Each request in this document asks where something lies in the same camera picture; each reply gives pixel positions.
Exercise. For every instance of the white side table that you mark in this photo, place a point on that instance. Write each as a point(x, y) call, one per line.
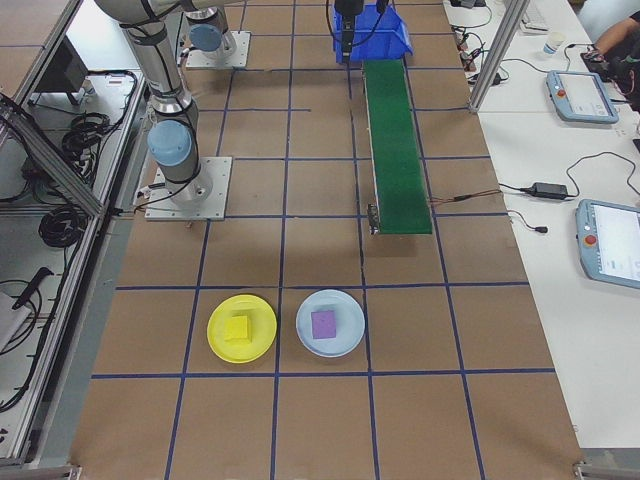
point(540, 150)

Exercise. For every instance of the white paper cup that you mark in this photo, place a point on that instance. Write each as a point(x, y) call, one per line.
point(553, 44)

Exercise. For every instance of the black box device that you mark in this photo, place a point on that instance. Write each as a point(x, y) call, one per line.
point(67, 65)

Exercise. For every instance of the purple foam block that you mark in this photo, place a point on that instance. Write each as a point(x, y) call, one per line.
point(324, 325)

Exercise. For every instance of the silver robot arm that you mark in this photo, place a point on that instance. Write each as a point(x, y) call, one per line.
point(160, 75)
point(205, 37)

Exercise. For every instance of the yellow plate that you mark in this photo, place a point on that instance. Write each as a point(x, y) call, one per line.
point(220, 345)

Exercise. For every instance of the green conveyor belt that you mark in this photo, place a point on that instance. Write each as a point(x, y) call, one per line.
point(397, 150)

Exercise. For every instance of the blue plastic storage bin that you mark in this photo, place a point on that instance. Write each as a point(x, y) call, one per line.
point(385, 42)

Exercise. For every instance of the black plug adapter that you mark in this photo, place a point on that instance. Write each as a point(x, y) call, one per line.
point(497, 78)

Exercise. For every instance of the white keyboard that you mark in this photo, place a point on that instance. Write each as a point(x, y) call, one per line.
point(535, 15)

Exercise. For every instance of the aluminium profile post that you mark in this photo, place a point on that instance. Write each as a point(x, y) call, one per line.
point(500, 50)

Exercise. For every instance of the black power adapter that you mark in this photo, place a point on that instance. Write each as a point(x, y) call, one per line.
point(550, 190)

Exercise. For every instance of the V-shaped metal bar frame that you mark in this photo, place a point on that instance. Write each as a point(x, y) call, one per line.
point(50, 165)

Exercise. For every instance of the grey power strip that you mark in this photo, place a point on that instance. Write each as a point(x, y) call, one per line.
point(470, 60)

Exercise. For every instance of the light blue plate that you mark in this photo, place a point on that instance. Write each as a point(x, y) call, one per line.
point(345, 340)

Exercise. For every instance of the grey blue teach pendant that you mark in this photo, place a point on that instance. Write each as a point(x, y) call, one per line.
point(582, 97)
point(610, 245)

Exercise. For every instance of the person forearm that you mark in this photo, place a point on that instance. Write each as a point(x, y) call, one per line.
point(620, 30)

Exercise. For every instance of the yellow foam block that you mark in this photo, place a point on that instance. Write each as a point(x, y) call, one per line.
point(237, 330)

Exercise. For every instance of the white square base plate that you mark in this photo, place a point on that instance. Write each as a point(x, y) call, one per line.
point(240, 50)
point(217, 200)

